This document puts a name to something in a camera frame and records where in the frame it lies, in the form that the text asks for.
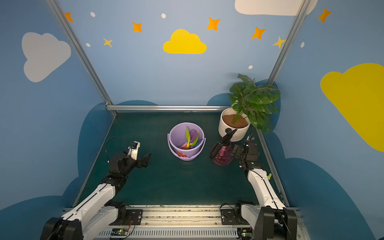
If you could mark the right controller board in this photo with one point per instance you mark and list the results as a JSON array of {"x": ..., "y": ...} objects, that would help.
[{"x": 244, "y": 233}]

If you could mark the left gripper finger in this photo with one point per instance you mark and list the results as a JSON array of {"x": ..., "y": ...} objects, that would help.
[
  {"x": 144, "y": 164},
  {"x": 146, "y": 158}
]

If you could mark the green artificial plant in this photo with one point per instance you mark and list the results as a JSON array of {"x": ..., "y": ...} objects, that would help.
[{"x": 257, "y": 102}]

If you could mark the left controller board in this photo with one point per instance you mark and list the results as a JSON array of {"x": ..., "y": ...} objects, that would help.
[{"x": 119, "y": 233}]

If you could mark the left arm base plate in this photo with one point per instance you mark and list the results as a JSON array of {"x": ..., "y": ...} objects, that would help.
[{"x": 132, "y": 216}]

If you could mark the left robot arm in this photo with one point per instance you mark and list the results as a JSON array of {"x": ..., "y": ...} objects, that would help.
[{"x": 98, "y": 210}]

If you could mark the left aluminium post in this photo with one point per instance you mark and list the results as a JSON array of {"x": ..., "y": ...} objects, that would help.
[{"x": 72, "y": 37}]

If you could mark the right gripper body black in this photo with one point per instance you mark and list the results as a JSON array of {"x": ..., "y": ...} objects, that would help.
[{"x": 237, "y": 151}]

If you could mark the purple plastic bucket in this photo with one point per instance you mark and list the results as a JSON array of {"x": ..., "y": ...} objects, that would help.
[{"x": 177, "y": 137}]

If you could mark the green round shovel yellow handle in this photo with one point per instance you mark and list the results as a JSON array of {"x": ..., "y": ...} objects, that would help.
[{"x": 196, "y": 139}]

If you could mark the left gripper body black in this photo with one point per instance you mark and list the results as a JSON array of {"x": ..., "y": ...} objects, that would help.
[{"x": 138, "y": 162}]

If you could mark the green trowel yellow handle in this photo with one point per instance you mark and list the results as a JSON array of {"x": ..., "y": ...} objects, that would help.
[{"x": 188, "y": 137}]

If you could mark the aluminium back rail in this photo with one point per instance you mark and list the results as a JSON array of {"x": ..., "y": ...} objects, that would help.
[{"x": 165, "y": 108}]

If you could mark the aluminium rail frame front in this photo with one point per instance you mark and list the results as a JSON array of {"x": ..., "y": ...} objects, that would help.
[{"x": 177, "y": 222}]

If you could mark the white ribbed plant pot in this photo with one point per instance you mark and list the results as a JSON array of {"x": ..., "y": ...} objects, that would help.
[{"x": 229, "y": 119}]

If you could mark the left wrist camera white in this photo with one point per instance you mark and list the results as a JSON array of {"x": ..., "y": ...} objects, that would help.
[{"x": 133, "y": 150}]

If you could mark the right aluminium post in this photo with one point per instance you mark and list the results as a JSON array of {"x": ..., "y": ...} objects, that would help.
[{"x": 291, "y": 36}]

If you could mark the purple shovel pink handle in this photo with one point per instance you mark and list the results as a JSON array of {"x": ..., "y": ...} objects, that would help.
[{"x": 193, "y": 133}]

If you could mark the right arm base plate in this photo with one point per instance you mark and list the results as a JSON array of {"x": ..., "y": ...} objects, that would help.
[{"x": 231, "y": 216}]

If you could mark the controller board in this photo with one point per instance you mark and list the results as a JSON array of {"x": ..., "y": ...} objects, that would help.
[
  {"x": 244, "y": 233},
  {"x": 119, "y": 233}
]

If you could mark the aluminium post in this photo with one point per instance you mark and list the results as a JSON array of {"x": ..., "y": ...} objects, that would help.
[
  {"x": 291, "y": 36},
  {"x": 72, "y": 37}
]

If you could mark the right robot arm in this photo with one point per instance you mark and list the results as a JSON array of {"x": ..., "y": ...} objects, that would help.
[{"x": 270, "y": 220}]

